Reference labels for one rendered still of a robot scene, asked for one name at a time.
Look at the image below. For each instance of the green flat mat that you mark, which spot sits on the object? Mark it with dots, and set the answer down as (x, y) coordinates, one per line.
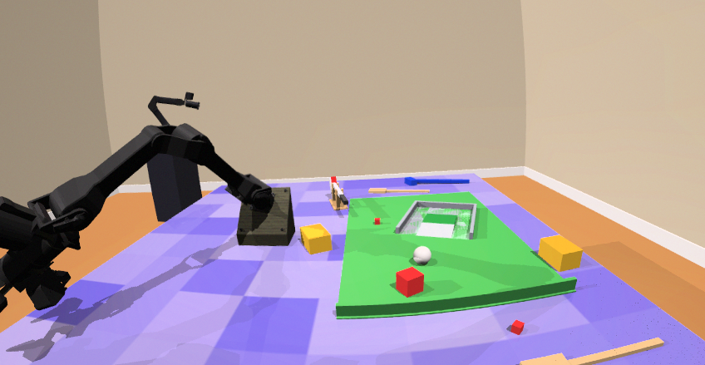
(496, 258)

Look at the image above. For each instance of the white golf ball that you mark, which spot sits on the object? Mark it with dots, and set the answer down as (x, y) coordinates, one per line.
(422, 255)

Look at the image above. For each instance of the blue golf putter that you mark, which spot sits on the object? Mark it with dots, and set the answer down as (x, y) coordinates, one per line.
(412, 182)

